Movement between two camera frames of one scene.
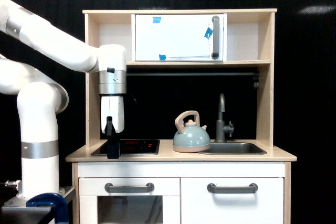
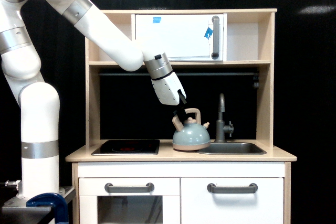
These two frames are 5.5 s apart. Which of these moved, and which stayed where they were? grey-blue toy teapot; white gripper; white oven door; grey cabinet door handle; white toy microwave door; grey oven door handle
Moved: white gripper; grey-blue toy teapot
Stayed: white oven door; grey cabinet door handle; grey oven door handle; white toy microwave door
